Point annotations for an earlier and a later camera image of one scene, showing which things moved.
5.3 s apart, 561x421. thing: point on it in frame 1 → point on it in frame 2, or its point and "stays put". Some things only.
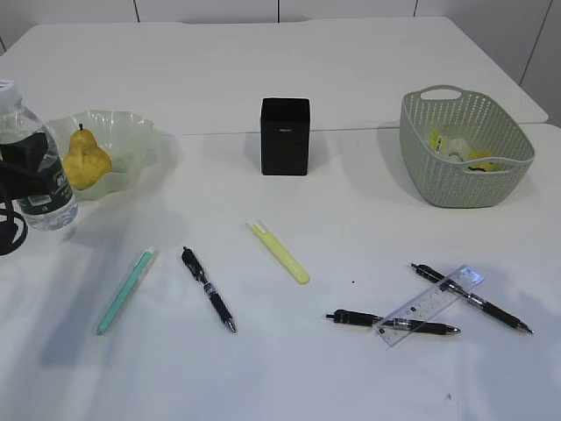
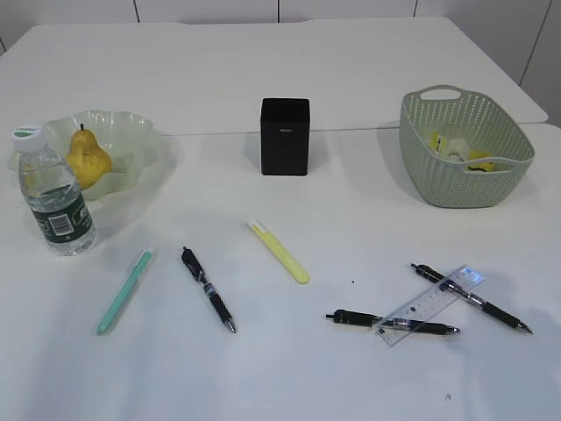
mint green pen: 125,290 stays put
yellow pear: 85,162 stays put
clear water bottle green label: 52,213 → 53,194
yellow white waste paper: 458,150 stays put
